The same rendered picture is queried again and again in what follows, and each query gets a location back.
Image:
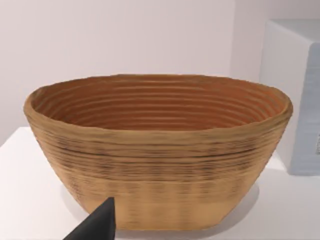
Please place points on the pale microwave oven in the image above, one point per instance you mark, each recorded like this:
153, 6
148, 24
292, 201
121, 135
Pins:
295, 100

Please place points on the woven wooden basket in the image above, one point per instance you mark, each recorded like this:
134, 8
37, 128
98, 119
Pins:
160, 160

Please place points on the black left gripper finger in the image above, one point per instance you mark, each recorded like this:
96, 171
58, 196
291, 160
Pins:
100, 222

